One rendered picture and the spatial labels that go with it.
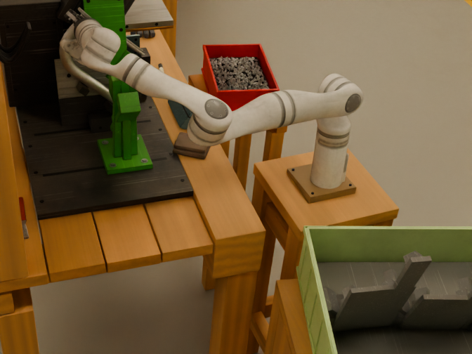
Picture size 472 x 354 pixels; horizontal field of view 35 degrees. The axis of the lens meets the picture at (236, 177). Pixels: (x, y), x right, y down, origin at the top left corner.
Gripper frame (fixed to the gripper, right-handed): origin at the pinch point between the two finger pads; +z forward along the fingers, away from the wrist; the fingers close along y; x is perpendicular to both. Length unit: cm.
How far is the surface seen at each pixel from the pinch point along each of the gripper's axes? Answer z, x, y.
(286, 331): -67, 20, -72
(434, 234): -65, -23, -87
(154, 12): 24.0, -16.4, -20.8
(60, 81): 7.9, 17.5, -8.7
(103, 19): 6.0, -4.6, -5.4
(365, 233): -60, -11, -74
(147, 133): -1.0, 12.0, -36.0
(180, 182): -25, 14, -43
